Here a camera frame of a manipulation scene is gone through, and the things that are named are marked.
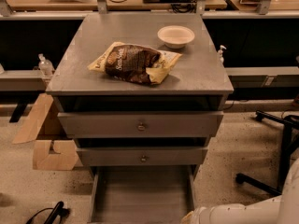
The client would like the clear plastic bottle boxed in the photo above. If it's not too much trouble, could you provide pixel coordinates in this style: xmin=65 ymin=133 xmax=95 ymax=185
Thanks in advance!
xmin=38 ymin=53 xmax=54 ymax=77

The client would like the grey drawer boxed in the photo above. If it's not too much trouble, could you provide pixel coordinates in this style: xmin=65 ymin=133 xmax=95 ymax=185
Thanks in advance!
xmin=77 ymin=147 xmax=208 ymax=166
xmin=58 ymin=111 xmax=223 ymax=138
xmin=88 ymin=166 xmax=196 ymax=224

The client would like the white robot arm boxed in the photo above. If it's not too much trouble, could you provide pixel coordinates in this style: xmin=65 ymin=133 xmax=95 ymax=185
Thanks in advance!
xmin=179 ymin=159 xmax=299 ymax=224

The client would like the white paper bowl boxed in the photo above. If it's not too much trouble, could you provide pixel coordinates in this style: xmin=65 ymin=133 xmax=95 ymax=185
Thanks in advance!
xmin=157 ymin=25 xmax=195 ymax=49

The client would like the brown yellow chip bag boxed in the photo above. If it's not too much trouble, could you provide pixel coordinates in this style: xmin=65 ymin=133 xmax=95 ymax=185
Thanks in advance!
xmin=88 ymin=42 xmax=181 ymax=85

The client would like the grey top drawer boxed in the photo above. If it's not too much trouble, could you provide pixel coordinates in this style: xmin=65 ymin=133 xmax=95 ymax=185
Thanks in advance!
xmin=58 ymin=111 xmax=223 ymax=138

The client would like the black cable on floor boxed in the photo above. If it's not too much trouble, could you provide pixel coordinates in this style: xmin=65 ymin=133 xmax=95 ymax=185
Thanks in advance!
xmin=25 ymin=201 xmax=71 ymax=224

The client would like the grey bottom drawer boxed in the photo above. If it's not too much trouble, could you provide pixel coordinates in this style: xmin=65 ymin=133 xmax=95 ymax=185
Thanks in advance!
xmin=88 ymin=166 xmax=196 ymax=224

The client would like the small pump dispenser bottle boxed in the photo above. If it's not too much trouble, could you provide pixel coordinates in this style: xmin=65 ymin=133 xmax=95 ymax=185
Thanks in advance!
xmin=218 ymin=45 xmax=227 ymax=63

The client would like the grey drawer cabinet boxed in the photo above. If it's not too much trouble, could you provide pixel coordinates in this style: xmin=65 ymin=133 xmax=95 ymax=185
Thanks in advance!
xmin=46 ymin=13 xmax=234 ymax=173

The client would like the grey middle drawer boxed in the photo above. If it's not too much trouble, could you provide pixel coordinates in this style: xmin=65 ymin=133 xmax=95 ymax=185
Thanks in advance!
xmin=77 ymin=147 xmax=208 ymax=166

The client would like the black office chair base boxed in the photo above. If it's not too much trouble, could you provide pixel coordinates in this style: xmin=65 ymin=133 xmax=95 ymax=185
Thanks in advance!
xmin=235 ymin=109 xmax=299 ymax=198

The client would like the brown cardboard box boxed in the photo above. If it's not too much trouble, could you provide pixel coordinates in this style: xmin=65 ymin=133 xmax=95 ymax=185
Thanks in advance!
xmin=13 ymin=93 xmax=82 ymax=171

